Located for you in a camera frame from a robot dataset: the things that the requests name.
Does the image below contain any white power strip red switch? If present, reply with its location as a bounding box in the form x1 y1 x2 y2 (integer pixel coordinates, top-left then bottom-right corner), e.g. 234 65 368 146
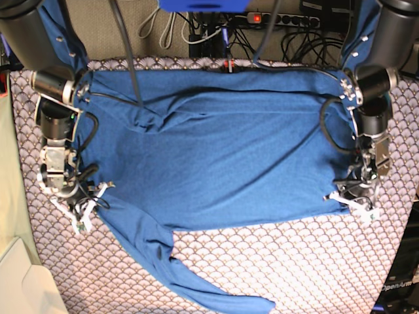
245 12 321 29

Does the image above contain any white plastic bin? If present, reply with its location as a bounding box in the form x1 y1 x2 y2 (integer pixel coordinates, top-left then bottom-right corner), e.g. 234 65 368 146
1 237 67 313

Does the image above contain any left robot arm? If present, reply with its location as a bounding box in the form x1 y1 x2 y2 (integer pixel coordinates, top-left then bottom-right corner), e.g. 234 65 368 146
319 1 418 225

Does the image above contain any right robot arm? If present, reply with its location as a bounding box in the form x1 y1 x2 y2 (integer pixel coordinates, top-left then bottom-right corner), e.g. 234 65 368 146
1 1 113 234

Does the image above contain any blue long-sleeve T-shirt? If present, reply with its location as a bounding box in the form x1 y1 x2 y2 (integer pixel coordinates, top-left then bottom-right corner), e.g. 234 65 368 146
37 0 380 314

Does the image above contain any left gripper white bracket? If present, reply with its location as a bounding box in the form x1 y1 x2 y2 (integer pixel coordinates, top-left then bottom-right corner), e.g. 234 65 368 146
323 179 380 224

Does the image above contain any red black table clamp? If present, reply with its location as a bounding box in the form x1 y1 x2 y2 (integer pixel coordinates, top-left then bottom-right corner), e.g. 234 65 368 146
223 59 234 73

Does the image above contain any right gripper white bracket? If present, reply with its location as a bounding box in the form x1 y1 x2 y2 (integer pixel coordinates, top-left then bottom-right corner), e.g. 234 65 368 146
50 181 115 235

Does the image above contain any blue box top edge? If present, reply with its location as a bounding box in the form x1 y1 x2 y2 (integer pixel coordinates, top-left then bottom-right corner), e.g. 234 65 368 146
159 0 249 12

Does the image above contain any black OpenArm base box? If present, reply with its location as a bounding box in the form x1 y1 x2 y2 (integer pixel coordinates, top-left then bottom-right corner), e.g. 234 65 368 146
371 196 418 313

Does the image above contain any fan-patterned tablecloth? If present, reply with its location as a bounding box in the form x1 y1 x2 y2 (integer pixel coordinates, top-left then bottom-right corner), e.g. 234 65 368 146
9 71 418 313

